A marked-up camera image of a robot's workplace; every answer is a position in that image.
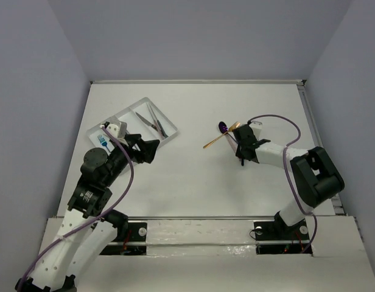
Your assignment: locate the dark handled knife in tray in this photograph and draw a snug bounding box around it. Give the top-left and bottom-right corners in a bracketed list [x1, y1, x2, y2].
[135, 112, 166, 139]

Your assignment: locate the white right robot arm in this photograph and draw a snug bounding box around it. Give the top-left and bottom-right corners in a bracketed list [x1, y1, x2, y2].
[234, 124, 345, 240]

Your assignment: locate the gold spoon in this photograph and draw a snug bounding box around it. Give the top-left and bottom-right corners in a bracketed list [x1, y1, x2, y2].
[203, 122, 240, 149]

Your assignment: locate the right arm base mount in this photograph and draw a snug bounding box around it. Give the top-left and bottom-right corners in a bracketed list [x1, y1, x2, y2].
[249, 220, 313, 255]

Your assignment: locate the purple spoon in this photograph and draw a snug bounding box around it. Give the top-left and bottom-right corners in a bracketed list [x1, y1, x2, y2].
[218, 121, 237, 142]

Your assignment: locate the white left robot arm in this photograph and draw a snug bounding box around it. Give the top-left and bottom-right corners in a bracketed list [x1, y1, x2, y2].
[15, 134, 160, 291]

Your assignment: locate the white cutlery tray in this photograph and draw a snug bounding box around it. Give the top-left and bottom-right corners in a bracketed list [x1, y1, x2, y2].
[84, 97, 179, 152]

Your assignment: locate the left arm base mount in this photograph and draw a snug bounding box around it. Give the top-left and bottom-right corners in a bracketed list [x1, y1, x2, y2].
[100, 221, 147, 256]

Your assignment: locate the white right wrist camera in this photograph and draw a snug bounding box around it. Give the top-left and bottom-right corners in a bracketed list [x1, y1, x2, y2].
[248, 120, 263, 140]

